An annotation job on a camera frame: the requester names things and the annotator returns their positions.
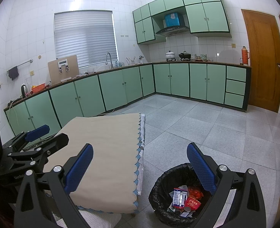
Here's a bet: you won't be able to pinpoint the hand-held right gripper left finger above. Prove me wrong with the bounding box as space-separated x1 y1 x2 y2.
13 143 94 228

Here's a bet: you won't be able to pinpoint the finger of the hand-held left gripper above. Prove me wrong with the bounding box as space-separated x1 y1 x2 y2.
2 125 50 151
8 133 69 171

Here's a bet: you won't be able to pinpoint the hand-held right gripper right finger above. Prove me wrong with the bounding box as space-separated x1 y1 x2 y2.
187 142 267 228

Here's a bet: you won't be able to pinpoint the red mesh bag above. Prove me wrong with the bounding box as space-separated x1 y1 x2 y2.
188 186 204 199

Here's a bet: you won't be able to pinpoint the red snack packet gold interior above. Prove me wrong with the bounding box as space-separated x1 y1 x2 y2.
184 196 201 211

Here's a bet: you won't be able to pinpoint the blue white snack packet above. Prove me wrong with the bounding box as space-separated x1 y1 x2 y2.
173 188 189 207

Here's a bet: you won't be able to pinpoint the black-lined trash bin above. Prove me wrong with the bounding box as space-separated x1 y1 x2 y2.
149 163 217 227

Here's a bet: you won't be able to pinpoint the table with beige tablecloth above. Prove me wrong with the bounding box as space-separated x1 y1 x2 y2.
23 113 146 228

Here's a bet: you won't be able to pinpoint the orange plastic basket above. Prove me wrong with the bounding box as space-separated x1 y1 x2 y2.
31 83 46 93

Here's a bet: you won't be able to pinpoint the white striped cushion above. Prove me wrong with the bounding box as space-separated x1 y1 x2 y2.
53 208 122 228

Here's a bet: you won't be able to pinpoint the dark hanging towel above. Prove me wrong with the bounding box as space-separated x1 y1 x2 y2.
8 66 20 81

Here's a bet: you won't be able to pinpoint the wooden cutting board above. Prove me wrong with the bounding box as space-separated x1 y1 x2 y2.
48 55 80 84

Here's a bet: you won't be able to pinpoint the blue white patterned undercloth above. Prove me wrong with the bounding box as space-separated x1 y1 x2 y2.
135 114 146 195

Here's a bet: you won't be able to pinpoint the green base cabinets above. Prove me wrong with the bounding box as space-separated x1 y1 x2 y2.
4 62 252 138

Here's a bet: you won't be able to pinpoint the chrome kitchen faucet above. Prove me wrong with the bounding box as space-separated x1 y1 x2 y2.
105 52 114 69

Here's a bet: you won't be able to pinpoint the white window blind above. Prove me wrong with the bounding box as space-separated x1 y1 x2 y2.
54 10 119 69

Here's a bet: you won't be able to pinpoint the black wok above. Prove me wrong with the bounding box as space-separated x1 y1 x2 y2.
178 51 191 61

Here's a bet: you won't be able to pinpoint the orange thermos flask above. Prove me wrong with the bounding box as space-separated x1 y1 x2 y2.
241 46 250 66

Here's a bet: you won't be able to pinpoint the black range hood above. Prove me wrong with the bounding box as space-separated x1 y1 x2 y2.
155 25 190 37

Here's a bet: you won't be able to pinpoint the blue box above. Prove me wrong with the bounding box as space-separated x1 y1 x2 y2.
164 13 181 28

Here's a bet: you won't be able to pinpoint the metal towel rail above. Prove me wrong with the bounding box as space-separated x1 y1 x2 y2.
7 59 33 74

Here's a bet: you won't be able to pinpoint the green wall cabinets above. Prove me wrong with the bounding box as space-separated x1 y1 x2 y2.
133 0 232 45

